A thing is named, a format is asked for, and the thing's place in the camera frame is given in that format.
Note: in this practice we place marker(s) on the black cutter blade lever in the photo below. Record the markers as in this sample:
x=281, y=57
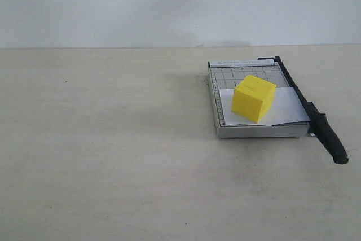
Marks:
x=319, y=124

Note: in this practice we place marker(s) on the grey paper cutter base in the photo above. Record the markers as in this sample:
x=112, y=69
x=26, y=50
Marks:
x=227, y=75

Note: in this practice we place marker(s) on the white paper sheet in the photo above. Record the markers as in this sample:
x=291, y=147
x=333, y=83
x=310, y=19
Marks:
x=286, y=109

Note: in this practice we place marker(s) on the yellow foam cube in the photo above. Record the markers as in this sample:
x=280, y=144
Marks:
x=253, y=98

